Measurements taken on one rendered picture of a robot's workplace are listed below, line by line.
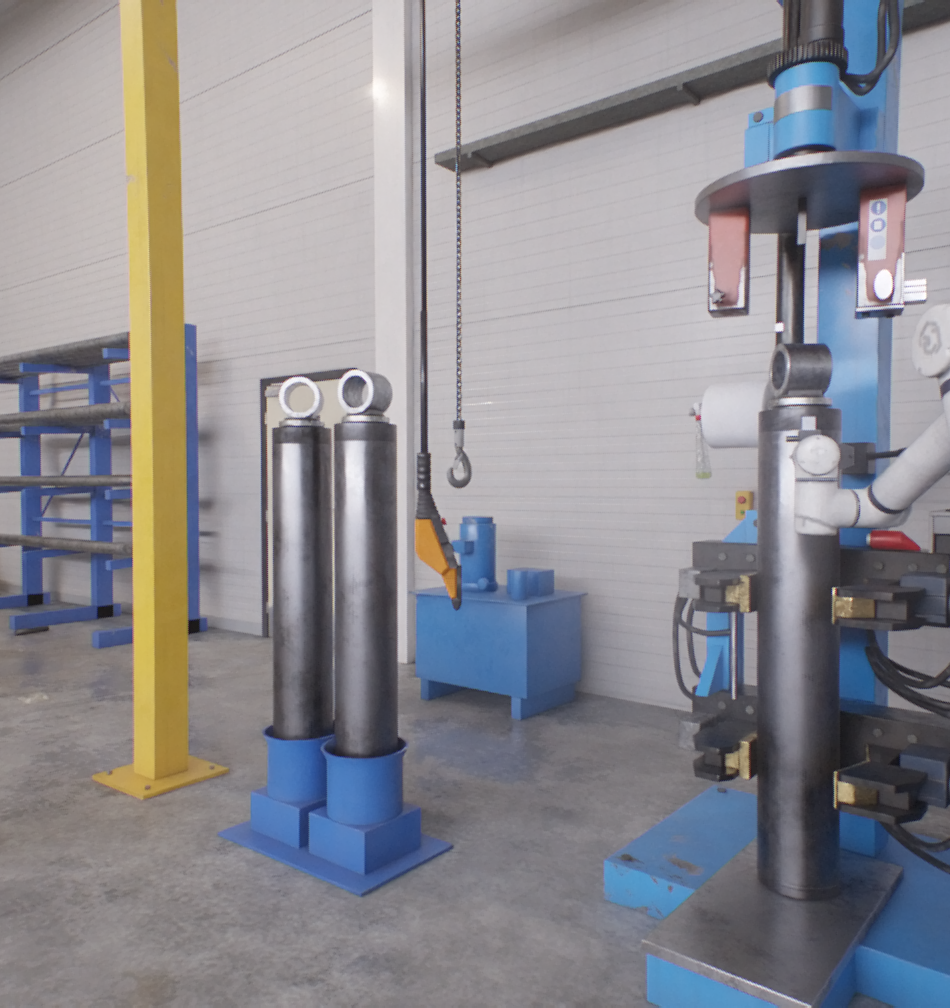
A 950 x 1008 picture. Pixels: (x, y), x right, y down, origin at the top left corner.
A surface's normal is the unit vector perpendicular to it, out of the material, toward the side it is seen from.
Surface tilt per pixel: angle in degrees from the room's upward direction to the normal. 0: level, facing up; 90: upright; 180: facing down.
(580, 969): 0
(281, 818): 90
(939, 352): 87
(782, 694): 90
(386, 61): 90
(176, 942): 0
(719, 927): 0
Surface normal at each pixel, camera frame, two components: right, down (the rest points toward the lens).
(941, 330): -0.99, -0.05
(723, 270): -0.38, 0.03
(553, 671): 0.78, 0.01
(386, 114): -0.62, 0.02
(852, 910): 0.00, -1.00
